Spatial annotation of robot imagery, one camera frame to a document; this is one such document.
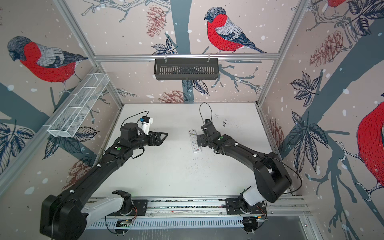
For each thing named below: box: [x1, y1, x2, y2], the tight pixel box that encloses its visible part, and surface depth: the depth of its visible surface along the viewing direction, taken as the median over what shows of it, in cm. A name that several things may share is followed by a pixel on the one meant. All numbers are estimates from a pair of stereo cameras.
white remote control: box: [188, 129, 202, 154], surface depth 99 cm
